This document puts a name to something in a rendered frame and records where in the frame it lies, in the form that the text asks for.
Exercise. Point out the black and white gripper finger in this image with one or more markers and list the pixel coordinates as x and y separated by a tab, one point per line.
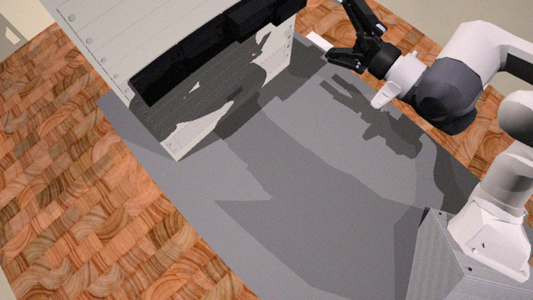
363	20
341	56

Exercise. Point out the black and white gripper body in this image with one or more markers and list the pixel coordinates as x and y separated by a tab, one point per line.
382	54

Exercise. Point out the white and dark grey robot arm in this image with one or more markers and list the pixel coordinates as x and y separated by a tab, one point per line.
489	227

